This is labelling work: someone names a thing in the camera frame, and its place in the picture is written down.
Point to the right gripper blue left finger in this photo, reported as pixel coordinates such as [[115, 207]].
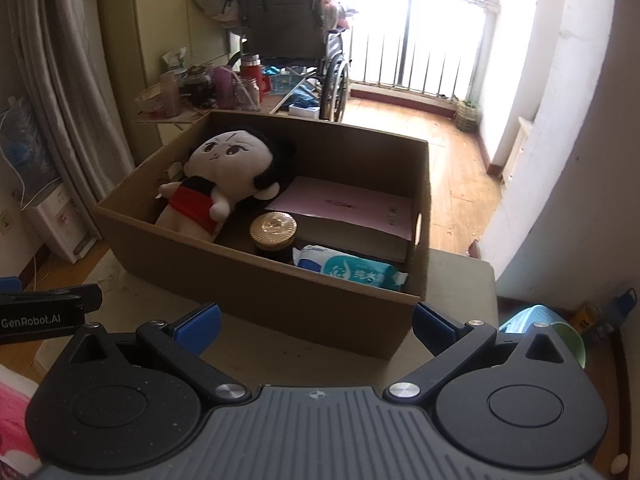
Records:
[[198, 329]]

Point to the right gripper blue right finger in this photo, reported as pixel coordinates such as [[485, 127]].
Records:
[[436, 331]]

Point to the blue white wipes pack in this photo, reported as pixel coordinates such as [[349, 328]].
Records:
[[349, 268]]

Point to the pink paper booklet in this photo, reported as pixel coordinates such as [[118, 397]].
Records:
[[328, 200]]

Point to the gold lid round tin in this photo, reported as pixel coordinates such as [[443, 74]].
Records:
[[273, 235]]

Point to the plush doll black hair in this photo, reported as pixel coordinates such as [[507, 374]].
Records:
[[226, 169]]

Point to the brown cardboard box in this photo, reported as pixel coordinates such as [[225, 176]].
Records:
[[318, 308]]

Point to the light blue plastic stool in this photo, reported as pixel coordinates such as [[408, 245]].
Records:
[[538, 313]]

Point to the white water dispenser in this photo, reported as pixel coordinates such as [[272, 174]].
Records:
[[57, 221]]

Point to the green plastic cup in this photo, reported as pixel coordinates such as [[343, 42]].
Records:
[[573, 341]]

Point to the blue water jug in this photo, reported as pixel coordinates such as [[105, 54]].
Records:
[[24, 148]]

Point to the blue bottle on floor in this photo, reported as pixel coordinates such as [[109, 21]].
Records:
[[612, 316]]

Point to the potted plant by window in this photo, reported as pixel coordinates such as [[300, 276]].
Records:
[[467, 116]]

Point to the pink plastic tumbler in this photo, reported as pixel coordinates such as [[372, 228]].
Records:
[[170, 94]]

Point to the purple plastic bottle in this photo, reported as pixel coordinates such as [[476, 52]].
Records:
[[223, 79]]

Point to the dark glass teapot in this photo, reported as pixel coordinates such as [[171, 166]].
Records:
[[197, 86]]

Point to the red thermos bottle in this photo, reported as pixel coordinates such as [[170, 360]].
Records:
[[251, 72]]

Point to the beige curtain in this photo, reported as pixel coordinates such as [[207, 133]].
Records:
[[59, 53]]

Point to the green wooden wardrobe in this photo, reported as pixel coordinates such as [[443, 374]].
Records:
[[136, 34]]

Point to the black wheelchair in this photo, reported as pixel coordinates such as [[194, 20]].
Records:
[[299, 48]]

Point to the wall power socket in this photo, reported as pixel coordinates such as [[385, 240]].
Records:
[[6, 221]]

